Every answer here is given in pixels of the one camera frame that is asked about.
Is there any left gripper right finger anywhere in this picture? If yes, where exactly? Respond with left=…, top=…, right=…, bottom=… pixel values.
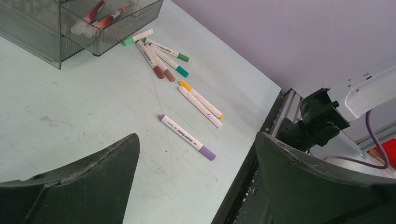
left=255, top=132, right=396, bottom=224

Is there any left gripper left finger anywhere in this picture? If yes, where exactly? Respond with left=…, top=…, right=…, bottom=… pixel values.
left=0, top=133, right=140, bottom=224

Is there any smoky transparent drawer cabinet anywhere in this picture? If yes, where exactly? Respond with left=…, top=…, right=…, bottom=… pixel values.
left=0, top=0, right=163, bottom=69

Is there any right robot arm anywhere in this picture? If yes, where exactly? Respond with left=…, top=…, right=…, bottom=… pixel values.
left=277, top=65, right=396, bottom=151

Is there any purple marker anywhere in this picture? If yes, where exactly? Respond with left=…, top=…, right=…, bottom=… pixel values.
left=158, top=114, right=216, bottom=161

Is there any white pink marker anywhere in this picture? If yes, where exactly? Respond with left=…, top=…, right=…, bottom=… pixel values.
left=178, top=86, right=223, bottom=128

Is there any light brown marker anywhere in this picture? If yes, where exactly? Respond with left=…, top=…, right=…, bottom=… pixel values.
left=144, top=44, right=176, bottom=82

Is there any teal marker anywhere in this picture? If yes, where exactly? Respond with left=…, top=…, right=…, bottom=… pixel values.
left=149, top=44, right=189, bottom=77

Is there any light green marker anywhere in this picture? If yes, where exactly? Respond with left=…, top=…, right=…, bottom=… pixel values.
left=121, top=29, right=154, bottom=46

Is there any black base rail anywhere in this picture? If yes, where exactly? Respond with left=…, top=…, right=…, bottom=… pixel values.
left=212, top=92, right=284, bottom=224

